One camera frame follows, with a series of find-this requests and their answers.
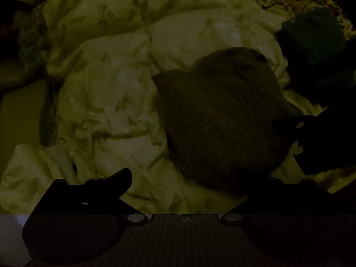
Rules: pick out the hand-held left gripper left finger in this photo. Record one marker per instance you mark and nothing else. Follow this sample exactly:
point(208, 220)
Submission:
point(122, 178)

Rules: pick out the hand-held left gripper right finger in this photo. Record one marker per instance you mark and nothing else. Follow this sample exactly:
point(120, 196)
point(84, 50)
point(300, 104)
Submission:
point(246, 178)

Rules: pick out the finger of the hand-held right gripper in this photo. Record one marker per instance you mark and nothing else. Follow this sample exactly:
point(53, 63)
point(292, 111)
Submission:
point(286, 126)

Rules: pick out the dark dotted small garment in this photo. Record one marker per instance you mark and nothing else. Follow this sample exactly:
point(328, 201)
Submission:
point(222, 116)

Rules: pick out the white leaf-print blanket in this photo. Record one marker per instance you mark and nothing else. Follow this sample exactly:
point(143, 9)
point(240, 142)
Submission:
point(111, 89)

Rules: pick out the dark green cloth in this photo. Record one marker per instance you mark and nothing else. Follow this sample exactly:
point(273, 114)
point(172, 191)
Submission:
point(314, 36)

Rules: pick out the green patterned cloth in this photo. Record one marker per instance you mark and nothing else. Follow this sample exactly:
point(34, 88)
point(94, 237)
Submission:
point(33, 41)

